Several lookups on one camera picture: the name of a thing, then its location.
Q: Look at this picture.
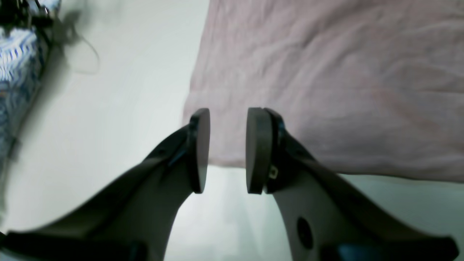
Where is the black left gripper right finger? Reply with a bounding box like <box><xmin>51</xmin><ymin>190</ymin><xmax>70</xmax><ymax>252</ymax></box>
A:
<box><xmin>246</xmin><ymin>108</ymin><xmax>459</xmax><ymax>261</ymax></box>

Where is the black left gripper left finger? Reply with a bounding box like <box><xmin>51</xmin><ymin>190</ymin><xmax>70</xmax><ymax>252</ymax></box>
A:
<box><xmin>1</xmin><ymin>108</ymin><xmax>210</xmax><ymax>261</ymax></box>

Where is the blue patterned cloth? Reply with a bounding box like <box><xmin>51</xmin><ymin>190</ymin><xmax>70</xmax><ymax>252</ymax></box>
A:
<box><xmin>0</xmin><ymin>0</ymin><xmax>62</xmax><ymax>174</ymax></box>

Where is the pink T-shirt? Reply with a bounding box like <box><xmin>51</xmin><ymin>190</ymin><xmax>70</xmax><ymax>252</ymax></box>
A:
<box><xmin>183</xmin><ymin>0</ymin><xmax>464</xmax><ymax>182</ymax></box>

